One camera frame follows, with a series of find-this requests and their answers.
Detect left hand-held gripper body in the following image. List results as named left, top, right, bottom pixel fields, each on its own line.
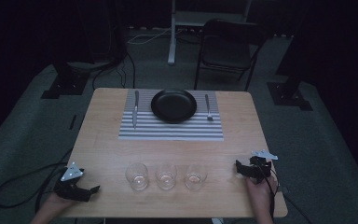
left=53, top=161, right=88, bottom=203

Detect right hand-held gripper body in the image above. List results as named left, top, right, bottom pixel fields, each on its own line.
left=249, top=148, right=280, bottom=185

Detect person's left hand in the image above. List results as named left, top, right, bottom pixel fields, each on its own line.
left=43, top=191, right=79, bottom=217

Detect person's right hand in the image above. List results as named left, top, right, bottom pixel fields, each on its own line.
left=245, top=174, right=280, bottom=218

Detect clear drinking glass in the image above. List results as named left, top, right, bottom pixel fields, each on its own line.
left=184, top=162, right=208, bottom=191
left=125, top=162, right=150, bottom=191
left=155, top=162, right=178, bottom=191

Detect small black floor strip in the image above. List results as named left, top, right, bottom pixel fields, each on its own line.
left=68, top=114, right=78, bottom=131

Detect silver fork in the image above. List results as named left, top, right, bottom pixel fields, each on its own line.
left=204, top=93, right=214, bottom=122

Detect grey striped placemat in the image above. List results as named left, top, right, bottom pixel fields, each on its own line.
left=117, top=89, right=225, bottom=142

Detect black stand with base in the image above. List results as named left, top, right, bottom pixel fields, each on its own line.
left=266, top=0, right=314, bottom=112
left=40, top=0, right=129, bottom=101

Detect silver knife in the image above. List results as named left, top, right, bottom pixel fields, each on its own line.
left=131, top=90, right=140, bottom=131

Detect black plate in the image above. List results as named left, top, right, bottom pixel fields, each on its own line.
left=150, top=89, right=198, bottom=124

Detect black folding chair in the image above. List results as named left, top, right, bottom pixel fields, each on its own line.
left=193, top=18, right=268, bottom=91

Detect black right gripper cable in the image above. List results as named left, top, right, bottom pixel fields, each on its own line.
left=252, top=158, right=313, bottom=224

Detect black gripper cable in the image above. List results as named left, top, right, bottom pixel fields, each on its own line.
left=252, top=158, right=313, bottom=224
left=0, top=148, right=74, bottom=215

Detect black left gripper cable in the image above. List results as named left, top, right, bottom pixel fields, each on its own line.
left=0, top=148, right=74, bottom=215

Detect black floor cables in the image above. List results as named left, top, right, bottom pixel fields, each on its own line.
left=91, top=50, right=137, bottom=91

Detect white desk frame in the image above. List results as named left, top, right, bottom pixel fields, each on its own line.
left=167, top=0, right=254, bottom=65

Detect white floor cable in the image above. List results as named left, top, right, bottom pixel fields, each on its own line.
left=126, top=27, right=172, bottom=46

